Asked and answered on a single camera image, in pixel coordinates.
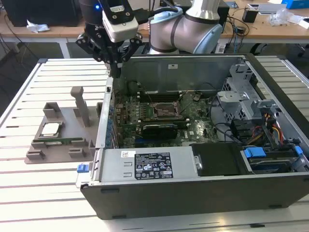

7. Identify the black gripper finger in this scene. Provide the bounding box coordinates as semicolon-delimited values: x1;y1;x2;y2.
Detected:
116;33;143;78
75;33;118;78

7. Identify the metal socket cover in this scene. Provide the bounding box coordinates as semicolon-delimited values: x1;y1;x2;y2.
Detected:
154;102;179;116

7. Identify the silver CPU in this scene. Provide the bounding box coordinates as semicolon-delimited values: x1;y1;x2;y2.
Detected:
40;122;64;138

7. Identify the CPU socket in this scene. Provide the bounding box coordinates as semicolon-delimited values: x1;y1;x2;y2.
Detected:
151;101;181;120

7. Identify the wooden office desk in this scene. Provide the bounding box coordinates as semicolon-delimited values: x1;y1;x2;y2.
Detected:
218;0;309;45
0;11;152;58

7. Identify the black round board component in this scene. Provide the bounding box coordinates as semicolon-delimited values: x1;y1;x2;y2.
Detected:
127;81;139;95

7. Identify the black RAM slot row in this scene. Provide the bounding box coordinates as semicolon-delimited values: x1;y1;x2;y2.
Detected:
140;117;188;129
139;90;181;102

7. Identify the large black computer tower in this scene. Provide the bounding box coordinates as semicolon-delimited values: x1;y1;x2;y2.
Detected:
3;0;83;28

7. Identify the crumpled white paper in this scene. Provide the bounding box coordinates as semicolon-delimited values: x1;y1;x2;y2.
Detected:
26;19;51;34

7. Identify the grey parts rack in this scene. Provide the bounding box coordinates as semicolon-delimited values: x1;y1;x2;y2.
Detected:
26;86;103;165

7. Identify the black graphics card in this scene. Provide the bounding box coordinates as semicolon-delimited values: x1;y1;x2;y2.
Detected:
142;123;179;140

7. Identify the green RAM stick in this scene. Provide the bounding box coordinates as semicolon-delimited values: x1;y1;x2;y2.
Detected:
36;137;84;146

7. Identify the green motherboard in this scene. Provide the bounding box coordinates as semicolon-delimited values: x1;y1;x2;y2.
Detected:
113;93;218;148

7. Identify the silver metal drive cage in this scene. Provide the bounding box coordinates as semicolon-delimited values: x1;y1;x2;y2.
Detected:
216;63;283;123

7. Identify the silver power supply with label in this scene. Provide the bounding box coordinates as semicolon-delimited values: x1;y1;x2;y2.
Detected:
95;147;202;183

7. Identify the black connector block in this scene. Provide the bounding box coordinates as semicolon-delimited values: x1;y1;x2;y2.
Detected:
230;119;252;143

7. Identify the black plastic bay cover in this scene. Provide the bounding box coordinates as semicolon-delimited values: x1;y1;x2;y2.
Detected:
189;143;252;177

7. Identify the white flat carton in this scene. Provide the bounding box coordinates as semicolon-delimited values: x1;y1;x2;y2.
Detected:
257;3;288;15

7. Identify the clear plastic bag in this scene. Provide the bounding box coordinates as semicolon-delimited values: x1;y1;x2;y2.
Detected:
269;8;294;27

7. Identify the blue disk carrier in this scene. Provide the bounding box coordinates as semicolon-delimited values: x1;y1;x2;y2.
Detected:
242;146;294;174

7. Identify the black open PC case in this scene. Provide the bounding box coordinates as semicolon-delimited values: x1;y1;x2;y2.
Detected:
76;53;309;220

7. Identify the blue carton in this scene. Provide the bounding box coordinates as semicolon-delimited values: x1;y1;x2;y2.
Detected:
281;0;309;10

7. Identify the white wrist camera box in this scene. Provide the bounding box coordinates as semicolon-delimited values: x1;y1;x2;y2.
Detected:
102;0;140;43

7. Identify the black camera cable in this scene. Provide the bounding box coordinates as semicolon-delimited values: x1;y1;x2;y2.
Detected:
137;6;181;25

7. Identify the black looped cable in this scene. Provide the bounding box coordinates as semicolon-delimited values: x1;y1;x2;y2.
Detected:
208;96;242;145

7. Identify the yellow red wire bundle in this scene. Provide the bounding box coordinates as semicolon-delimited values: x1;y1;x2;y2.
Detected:
251;113;283;144

